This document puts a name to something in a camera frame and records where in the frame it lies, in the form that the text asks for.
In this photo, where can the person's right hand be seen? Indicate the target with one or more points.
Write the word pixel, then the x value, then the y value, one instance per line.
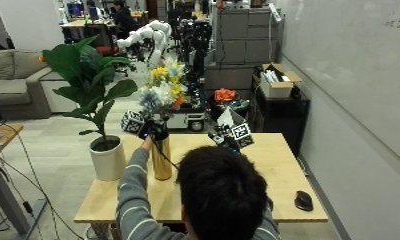
pixel 223 139

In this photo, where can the person's left hand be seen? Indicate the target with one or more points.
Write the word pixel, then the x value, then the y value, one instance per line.
pixel 154 130

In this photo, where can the mixed colour flower bouquet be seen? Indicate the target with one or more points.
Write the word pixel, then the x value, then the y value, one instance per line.
pixel 166 90

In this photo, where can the white marker cube left glove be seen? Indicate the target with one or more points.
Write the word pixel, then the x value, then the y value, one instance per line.
pixel 133 122

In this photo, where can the tall gold vase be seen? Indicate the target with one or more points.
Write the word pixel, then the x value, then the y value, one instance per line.
pixel 162 161

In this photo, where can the white plant pot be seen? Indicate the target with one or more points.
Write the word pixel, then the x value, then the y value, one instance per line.
pixel 107 159

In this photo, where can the orange flower bunch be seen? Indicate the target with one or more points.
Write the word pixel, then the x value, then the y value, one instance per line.
pixel 226 95

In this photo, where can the green large-leaf plant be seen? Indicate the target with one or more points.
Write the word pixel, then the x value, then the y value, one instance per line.
pixel 89 80

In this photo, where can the black equipment rack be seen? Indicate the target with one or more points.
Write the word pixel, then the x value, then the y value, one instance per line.
pixel 197 43

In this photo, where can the the person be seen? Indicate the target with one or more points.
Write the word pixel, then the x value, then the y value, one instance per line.
pixel 135 216

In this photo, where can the black low cabinet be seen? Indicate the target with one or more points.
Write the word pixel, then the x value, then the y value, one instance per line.
pixel 282 115

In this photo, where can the open cardboard box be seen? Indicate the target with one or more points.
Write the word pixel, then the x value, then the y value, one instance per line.
pixel 278 82

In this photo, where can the grey filing cabinets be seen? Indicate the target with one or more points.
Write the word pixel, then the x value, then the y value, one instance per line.
pixel 247 36

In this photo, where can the grey sofa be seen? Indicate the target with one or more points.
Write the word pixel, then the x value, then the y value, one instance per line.
pixel 18 81

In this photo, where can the wooden side desk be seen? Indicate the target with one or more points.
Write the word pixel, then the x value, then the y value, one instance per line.
pixel 1 156

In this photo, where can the black computer mouse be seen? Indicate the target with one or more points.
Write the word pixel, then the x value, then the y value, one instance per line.
pixel 303 200

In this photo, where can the white wall board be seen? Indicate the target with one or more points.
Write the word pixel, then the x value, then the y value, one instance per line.
pixel 355 66

